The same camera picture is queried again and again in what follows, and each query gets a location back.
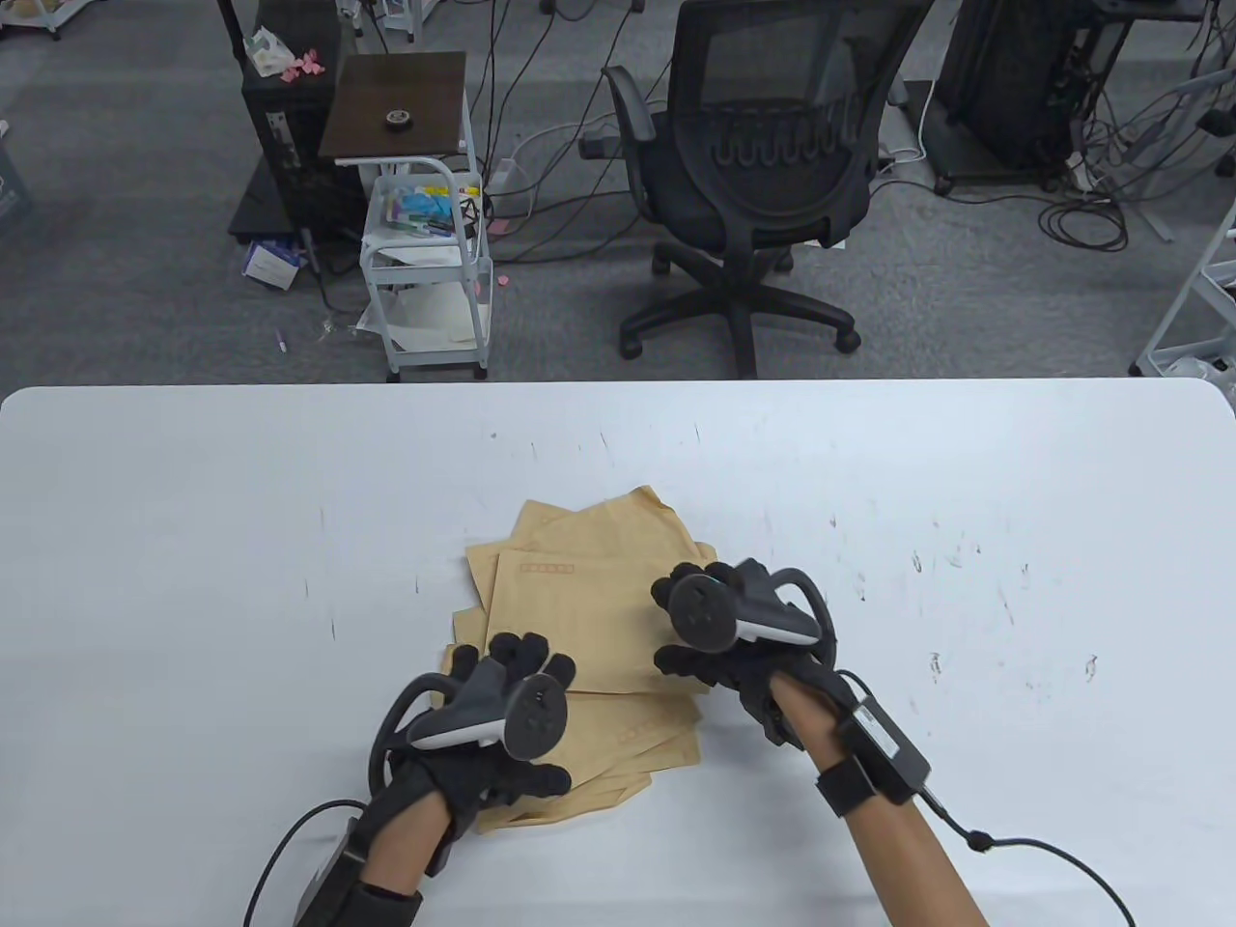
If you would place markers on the person's left hand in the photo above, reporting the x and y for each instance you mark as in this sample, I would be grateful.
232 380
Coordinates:
454 792

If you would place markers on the person's right hand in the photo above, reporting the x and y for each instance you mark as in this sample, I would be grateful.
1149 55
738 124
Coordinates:
734 676

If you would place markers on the pile of brown paper envelopes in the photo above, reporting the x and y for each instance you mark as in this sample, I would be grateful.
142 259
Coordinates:
579 618

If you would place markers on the person's left forearm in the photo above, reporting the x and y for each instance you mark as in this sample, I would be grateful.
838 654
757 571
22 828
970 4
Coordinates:
406 850

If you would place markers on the person's right forearm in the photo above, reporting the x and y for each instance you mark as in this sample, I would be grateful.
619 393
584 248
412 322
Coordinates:
898 850

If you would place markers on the grey right hand controller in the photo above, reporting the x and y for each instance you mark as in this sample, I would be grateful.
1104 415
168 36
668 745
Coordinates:
700 608

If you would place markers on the grey hand controller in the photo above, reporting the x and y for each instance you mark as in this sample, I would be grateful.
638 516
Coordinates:
700 608
531 719

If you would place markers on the grey left hand controller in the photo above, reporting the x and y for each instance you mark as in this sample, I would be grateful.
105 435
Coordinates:
531 719

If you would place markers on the white paper sheets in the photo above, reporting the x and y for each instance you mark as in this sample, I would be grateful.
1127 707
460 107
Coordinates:
425 314

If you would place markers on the black mesh office chair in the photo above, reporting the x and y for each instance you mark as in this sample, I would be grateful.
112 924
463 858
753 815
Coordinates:
763 193

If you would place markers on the white rolling cart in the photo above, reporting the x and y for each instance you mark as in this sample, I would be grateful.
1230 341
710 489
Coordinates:
425 273

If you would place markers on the purple and white box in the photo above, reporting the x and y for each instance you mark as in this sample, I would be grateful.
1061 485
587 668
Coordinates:
270 266

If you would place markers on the colourful packets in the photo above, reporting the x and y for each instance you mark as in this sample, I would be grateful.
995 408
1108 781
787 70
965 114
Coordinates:
420 203

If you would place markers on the small tape roll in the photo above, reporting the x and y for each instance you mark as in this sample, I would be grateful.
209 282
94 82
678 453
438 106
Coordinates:
390 121

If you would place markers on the dark brown wooden board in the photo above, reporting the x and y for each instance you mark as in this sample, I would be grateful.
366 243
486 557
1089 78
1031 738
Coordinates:
406 82

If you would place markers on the black computer tower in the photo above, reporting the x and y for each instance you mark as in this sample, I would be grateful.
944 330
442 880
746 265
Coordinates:
290 126

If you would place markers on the pink paper scraps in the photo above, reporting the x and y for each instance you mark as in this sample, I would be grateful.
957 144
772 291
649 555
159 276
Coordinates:
307 66

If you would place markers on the crumpled plastic bag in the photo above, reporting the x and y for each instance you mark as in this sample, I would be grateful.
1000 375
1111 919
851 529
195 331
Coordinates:
266 53

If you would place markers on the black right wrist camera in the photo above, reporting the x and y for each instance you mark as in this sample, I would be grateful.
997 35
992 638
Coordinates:
772 719

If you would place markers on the white metal shelf frame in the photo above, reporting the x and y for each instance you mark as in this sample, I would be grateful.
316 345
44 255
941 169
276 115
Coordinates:
1149 359

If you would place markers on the black flat base plate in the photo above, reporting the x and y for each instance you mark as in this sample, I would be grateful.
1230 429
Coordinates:
256 208

